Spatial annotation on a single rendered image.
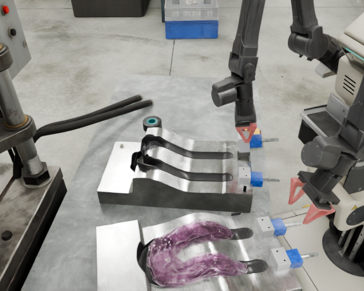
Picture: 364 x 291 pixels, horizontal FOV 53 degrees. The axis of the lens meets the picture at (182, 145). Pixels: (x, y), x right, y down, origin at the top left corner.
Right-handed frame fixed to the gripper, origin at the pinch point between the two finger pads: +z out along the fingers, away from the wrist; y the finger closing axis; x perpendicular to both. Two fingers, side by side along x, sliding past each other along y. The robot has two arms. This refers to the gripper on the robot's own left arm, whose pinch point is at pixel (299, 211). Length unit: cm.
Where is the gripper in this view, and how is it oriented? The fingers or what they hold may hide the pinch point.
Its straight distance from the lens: 99.1
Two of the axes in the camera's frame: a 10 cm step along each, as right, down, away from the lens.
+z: -4.0, 7.8, 4.7
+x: 8.6, 1.5, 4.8
